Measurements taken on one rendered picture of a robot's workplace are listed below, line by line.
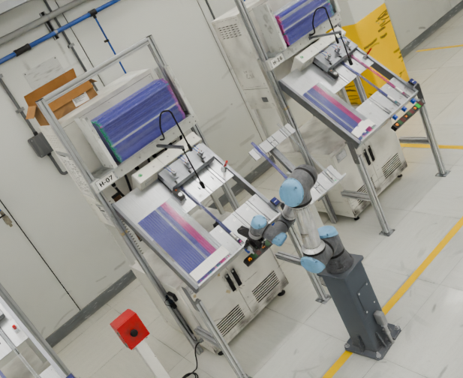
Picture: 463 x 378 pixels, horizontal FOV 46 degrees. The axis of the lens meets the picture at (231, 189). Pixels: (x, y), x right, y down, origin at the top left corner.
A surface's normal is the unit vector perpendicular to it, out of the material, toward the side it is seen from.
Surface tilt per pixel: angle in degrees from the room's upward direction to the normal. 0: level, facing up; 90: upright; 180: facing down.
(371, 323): 90
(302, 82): 45
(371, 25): 90
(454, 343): 0
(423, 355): 0
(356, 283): 90
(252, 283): 90
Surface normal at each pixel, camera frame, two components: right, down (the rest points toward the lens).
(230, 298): 0.58, 0.10
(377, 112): 0.11, -0.51
